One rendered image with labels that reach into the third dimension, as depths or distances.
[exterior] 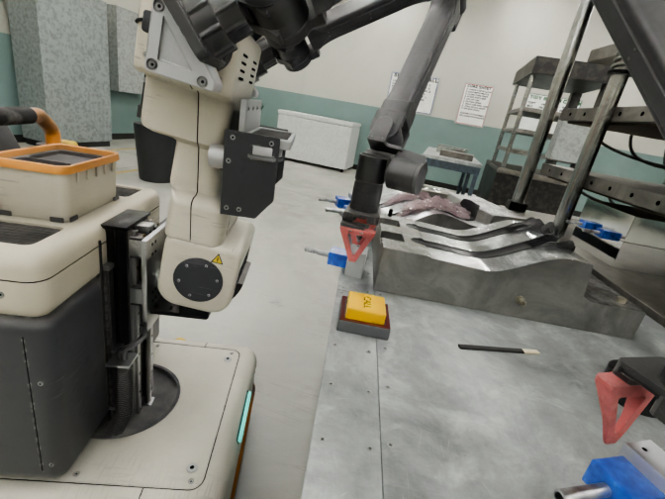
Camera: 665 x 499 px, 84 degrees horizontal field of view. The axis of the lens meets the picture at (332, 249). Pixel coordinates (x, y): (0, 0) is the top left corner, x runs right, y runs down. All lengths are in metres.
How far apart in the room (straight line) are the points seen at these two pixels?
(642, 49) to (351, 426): 0.47
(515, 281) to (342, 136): 6.67
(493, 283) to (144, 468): 0.87
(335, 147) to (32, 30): 4.56
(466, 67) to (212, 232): 7.45
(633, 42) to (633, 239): 1.06
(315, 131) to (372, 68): 1.72
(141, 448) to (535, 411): 0.88
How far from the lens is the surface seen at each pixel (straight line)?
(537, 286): 0.79
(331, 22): 1.01
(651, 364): 0.48
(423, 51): 0.86
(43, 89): 6.20
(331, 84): 8.31
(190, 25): 0.59
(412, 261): 0.71
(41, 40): 6.18
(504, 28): 8.17
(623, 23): 0.52
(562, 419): 0.59
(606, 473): 0.48
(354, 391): 0.48
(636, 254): 1.54
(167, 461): 1.08
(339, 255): 0.75
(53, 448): 1.01
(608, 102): 1.76
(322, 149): 7.43
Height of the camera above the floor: 1.11
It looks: 20 degrees down
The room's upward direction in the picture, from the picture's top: 10 degrees clockwise
